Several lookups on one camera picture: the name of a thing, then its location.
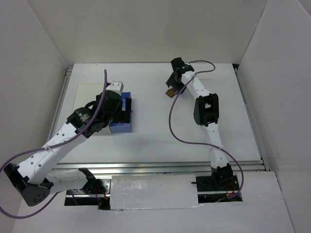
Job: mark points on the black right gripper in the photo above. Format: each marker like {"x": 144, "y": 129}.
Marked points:
{"x": 171, "y": 81}

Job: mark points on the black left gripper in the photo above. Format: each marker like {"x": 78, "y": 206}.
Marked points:
{"x": 126, "y": 114}

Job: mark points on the long brown eyeshadow palette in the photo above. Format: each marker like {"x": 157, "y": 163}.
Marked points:
{"x": 171, "y": 92}

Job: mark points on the purple blue drawer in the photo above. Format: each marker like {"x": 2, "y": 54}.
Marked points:
{"x": 123, "y": 123}

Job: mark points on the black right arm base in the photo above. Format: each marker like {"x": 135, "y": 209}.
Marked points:
{"x": 208, "y": 184}

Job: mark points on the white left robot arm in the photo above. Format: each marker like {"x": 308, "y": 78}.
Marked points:
{"x": 35, "y": 178}

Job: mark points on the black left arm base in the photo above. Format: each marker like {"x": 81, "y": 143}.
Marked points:
{"x": 96, "y": 195}

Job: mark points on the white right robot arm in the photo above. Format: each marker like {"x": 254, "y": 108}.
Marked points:
{"x": 205, "y": 113}

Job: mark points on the white drawer cabinet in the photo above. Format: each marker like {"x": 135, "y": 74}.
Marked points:
{"x": 86, "y": 92}

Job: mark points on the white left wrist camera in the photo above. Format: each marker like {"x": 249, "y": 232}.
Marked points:
{"x": 116, "y": 87}

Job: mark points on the aluminium frame rail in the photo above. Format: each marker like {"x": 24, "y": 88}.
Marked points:
{"x": 139, "y": 168}

